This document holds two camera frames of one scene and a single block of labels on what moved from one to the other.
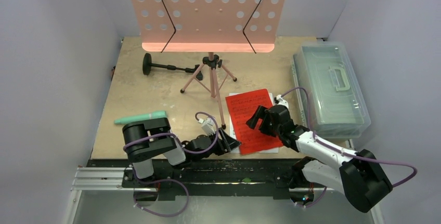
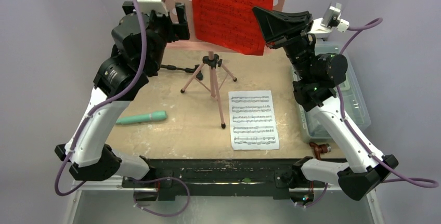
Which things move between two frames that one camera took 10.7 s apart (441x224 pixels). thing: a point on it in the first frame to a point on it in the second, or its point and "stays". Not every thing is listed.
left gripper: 225,143 to 177,30
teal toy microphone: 157,114 stays
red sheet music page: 242,107 to 222,8
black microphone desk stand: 147,66 stays
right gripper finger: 260,113 to 276,25
